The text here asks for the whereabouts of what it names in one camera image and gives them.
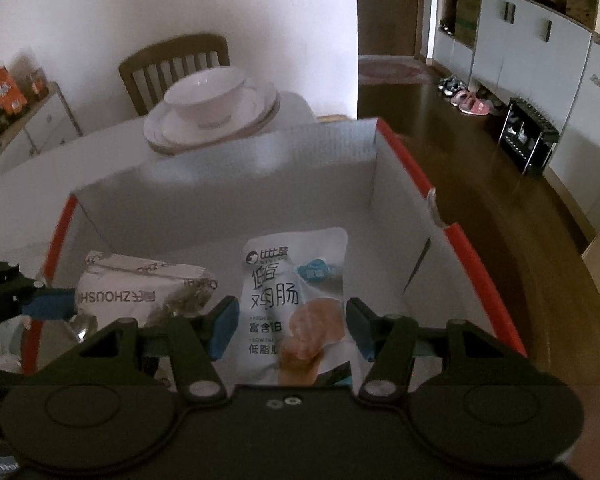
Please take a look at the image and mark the low white side cabinet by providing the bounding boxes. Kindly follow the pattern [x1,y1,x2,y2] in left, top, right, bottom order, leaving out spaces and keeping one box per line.
[0,81,84,187]

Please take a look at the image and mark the pink slippers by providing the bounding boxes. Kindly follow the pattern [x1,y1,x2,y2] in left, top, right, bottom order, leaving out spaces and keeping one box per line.
[452,91,504,117]

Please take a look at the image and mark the dark wooden door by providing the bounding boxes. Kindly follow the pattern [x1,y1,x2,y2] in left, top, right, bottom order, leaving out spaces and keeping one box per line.
[356,0,424,59]

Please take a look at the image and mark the round floor rug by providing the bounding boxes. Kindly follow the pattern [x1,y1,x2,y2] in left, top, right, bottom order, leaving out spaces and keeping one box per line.
[358,56,434,86]

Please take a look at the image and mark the wooden chair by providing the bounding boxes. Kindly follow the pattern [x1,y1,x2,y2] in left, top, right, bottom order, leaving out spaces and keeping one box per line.
[118,34,230,117]

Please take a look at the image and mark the orange snack box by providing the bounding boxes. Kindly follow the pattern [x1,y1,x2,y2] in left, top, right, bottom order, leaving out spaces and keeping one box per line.
[0,65,31,117]

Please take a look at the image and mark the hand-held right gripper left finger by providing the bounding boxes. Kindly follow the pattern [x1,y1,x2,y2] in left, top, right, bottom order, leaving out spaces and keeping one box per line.
[77,296,241,407]

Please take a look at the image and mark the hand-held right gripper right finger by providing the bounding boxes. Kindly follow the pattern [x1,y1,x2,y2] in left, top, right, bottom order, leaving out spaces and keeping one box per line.
[346,297,527,404]

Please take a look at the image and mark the stack of white plates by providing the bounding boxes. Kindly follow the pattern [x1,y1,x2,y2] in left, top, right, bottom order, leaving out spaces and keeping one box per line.
[147,91,282,156]
[142,80,279,149]

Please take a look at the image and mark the white desktop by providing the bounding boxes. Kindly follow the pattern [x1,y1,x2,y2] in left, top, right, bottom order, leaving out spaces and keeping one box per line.
[0,91,317,376]

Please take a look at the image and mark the black shoe rack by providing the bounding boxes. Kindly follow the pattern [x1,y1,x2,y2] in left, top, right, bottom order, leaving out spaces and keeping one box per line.
[497,97,560,177]

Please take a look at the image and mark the silver snack packet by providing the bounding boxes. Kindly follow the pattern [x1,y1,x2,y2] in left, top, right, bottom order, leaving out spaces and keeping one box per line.
[74,251,219,330]

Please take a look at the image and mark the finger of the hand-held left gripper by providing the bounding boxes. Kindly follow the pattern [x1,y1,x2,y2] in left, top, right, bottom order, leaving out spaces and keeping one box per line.
[0,260,77,321]

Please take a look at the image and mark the white sausage packet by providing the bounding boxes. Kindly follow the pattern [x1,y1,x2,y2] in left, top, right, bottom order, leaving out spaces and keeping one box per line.
[232,226,354,389]

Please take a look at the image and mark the large grey-white cabinet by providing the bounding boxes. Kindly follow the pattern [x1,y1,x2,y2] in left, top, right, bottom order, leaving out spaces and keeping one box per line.
[432,0,600,243]

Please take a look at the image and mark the red cardboard box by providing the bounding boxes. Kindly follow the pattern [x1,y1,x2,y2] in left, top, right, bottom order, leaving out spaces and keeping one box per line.
[22,117,529,389]

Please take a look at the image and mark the white bowl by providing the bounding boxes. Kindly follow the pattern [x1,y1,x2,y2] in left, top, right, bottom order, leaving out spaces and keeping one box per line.
[163,66,248,130]

